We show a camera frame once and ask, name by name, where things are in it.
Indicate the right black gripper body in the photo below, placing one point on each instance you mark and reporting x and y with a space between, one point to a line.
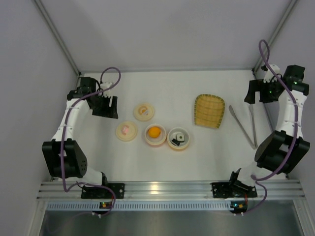
256 89

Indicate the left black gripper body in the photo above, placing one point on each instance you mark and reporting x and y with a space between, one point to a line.
104 106

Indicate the cream lid pink label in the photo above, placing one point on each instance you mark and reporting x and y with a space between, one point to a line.
126 131

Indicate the orange fruit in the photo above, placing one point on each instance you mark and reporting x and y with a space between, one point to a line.
154 132

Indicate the metal tongs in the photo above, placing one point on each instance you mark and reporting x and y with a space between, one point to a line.
249 133

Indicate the salmon sushi roll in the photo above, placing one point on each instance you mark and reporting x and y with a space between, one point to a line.
175 142

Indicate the green sushi roll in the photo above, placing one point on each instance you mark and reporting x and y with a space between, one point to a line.
180 137

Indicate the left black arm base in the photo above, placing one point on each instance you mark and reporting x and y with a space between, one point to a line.
101 193

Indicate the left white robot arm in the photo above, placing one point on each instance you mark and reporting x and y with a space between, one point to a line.
63 155

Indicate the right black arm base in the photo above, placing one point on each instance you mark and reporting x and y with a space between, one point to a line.
232 190

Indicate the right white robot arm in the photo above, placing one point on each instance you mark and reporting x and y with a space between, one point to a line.
283 149

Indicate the cream lid orange label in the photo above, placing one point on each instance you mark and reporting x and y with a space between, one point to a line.
144 112

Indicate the pink bottom bowl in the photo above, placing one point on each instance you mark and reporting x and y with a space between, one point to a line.
155 142

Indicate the woven bamboo tray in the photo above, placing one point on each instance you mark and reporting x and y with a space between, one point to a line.
209 110

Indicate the orange bottom bowl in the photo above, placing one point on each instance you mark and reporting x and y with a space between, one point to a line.
172 135

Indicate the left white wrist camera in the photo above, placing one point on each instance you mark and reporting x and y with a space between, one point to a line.
105 86

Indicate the aluminium front rail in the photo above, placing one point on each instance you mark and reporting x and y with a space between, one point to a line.
175 190

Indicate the slotted cable duct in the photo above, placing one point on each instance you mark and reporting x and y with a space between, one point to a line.
138 205

